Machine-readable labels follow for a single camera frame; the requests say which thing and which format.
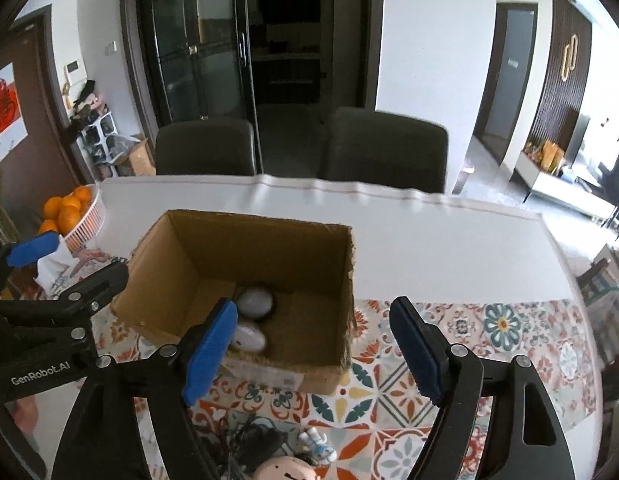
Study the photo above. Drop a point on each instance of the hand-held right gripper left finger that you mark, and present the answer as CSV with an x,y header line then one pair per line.
x,y
209,355

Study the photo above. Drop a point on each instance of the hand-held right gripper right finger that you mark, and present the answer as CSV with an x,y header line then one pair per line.
x,y
419,355

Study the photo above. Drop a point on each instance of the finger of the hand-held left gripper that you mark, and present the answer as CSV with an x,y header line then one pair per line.
x,y
89,285
31,250

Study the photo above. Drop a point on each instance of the brown cardboard box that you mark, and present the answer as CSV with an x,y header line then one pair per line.
x,y
269,255

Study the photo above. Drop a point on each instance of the white round objects in box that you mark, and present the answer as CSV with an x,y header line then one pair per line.
x,y
254,301

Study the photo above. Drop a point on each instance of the floral fabric tissue cover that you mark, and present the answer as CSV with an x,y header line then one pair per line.
x,y
69,277

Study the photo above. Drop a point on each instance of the orange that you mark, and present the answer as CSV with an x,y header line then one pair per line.
x,y
82,194
48,226
69,221
54,206

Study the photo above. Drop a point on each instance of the oval white computer mouse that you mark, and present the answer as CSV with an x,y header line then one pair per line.
x,y
249,337

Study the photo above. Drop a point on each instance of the white slatted fruit basket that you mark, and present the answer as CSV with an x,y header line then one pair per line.
x,y
86,220

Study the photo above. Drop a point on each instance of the colourful patterned table mat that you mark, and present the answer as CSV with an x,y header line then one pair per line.
x,y
489,340

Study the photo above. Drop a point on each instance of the brown wooden door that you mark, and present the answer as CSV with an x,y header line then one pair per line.
x,y
39,130

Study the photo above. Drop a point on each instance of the white shoe rack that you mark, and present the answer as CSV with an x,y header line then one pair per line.
x,y
101,135

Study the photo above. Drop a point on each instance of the small astronaut figurine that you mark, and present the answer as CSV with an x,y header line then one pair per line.
x,y
317,445

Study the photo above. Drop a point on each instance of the bald doll head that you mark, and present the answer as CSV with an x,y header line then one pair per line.
x,y
284,470

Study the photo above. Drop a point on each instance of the small cardboard box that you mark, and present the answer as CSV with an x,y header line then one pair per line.
x,y
142,156

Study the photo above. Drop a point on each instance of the plush toys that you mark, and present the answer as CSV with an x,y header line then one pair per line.
x,y
86,97

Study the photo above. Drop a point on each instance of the dark upholstered chair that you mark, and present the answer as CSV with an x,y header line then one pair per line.
x,y
204,147
384,147

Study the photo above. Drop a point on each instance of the white media console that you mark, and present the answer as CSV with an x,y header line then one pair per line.
x,y
564,185

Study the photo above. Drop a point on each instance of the orange gift boxes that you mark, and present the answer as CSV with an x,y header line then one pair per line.
x,y
552,155

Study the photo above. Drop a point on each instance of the black glass door cabinet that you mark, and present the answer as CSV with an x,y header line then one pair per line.
x,y
194,45

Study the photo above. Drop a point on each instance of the grey interior door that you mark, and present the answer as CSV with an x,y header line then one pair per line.
x,y
514,60

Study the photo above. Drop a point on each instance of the red wall poster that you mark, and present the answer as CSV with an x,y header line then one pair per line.
x,y
4,105

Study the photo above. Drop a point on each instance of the white wall intercom panel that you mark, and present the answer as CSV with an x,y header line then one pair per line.
x,y
72,72

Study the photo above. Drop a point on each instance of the wall light switch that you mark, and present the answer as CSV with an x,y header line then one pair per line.
x,y
110,48

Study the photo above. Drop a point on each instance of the dark slatted wall panel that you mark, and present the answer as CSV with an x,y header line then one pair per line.
x,y
552,90

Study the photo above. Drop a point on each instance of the gold wall ornament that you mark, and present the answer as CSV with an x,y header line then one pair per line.
x,y
569,57

